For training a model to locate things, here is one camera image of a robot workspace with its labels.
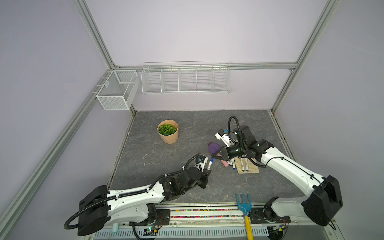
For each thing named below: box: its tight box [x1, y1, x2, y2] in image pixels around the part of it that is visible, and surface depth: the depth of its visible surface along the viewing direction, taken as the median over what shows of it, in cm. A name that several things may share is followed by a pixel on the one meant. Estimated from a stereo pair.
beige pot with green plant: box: [157, 119, 179, 144], surface depth 98 cm
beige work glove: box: [234, 156, 260, 174], surface depth 91 cm
